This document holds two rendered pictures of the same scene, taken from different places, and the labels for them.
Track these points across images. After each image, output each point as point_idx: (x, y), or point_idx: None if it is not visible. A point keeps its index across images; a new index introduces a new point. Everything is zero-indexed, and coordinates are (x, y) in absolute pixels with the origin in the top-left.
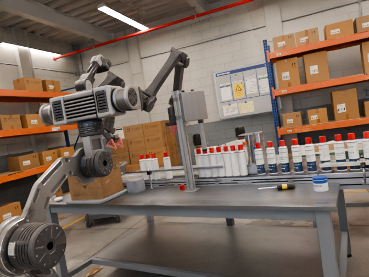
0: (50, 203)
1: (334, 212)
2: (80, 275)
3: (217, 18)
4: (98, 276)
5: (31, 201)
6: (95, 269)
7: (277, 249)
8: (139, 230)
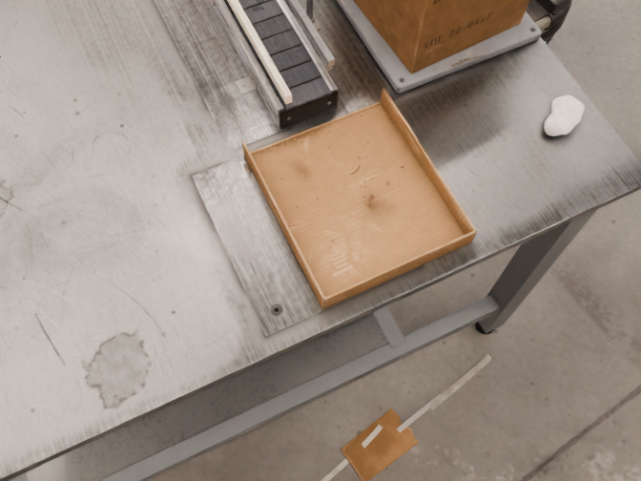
0: (598, 131)
1: None
2: (420, 469)
3: None
4: (372, 396)
5: None
6: (363, 463)
7: None
8: (137, 449)
